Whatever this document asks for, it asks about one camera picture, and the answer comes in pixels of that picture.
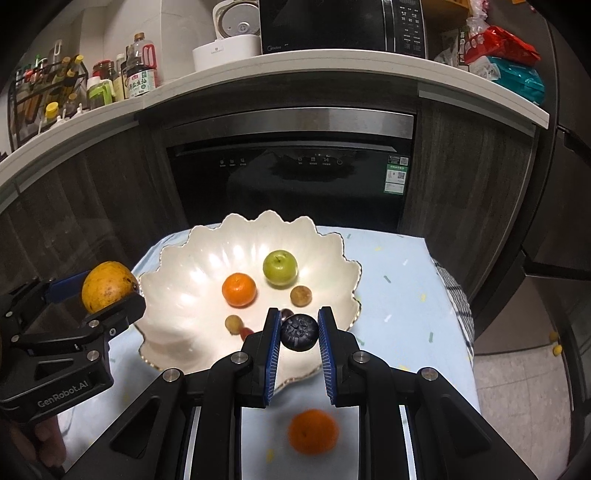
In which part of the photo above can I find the yellow brown mango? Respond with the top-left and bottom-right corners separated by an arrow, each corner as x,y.
81,261 -> 139,314

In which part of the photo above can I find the tan longan fruit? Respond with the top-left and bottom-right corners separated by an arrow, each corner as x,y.
224,315 -> 245,335
290,285 -> 312,307

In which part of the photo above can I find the large orange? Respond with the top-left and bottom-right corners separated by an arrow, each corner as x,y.
287,409 -> 339,456

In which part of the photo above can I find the dark blue round fruit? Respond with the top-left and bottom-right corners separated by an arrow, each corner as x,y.
280,313 -> 320,352

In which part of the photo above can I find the dark red plum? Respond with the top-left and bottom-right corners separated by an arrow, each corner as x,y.
280,308 -> 294,321

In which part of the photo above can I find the small tangerine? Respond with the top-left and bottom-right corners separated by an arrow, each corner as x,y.
221,272 -> 257,308

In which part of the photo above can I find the person's left hand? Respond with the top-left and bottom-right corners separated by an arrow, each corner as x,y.
8,416 -> 66,468

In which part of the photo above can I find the red cherry tomato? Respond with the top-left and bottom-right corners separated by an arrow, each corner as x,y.
239,327 -> 253,341

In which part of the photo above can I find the light blue patterned tablecloth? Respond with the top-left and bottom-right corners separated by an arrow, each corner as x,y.
59,228 -> 479,479

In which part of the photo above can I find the white scalloped ceramic bowl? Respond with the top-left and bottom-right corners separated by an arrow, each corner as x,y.
135,211 -> 362,373

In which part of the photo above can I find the dark wood cabinet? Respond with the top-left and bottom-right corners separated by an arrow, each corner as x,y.
1,126 -> 187,291

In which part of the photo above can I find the green apple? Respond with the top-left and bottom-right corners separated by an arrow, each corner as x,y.
263,250 -> 298,287

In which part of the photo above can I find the checkered cloth under tablecloth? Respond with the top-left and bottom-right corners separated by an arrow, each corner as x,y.
433,259 -> 475,364

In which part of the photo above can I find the yellow cap bottle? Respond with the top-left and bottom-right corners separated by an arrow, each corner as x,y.
43,101 -> 59,128

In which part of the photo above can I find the black built-in dishwasher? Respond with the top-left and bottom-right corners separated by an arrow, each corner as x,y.
163,106 -> 416,232

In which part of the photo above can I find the green lid jar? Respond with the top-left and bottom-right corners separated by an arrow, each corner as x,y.
87,76 -> 114,110

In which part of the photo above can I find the soy sauce bottle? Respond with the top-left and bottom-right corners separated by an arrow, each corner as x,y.
124,32 -> 158,98

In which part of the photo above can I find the white countertop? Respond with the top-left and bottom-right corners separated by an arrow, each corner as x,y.
1,49 -> 550,208

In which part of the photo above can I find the white rice cooker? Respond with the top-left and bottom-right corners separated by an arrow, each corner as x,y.
192,0 -> 262,72

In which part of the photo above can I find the teal snack bag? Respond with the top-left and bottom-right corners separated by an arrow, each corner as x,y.
488,57 -> 546,106

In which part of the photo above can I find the black microwave oven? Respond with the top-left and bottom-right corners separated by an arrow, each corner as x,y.
259,0 -> 427,58

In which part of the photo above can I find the red snack bag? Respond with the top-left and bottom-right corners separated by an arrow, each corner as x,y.
464,26 -> 541,67

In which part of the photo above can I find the black wire spice rack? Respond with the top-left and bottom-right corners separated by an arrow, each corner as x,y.
7,54 -> 89,151

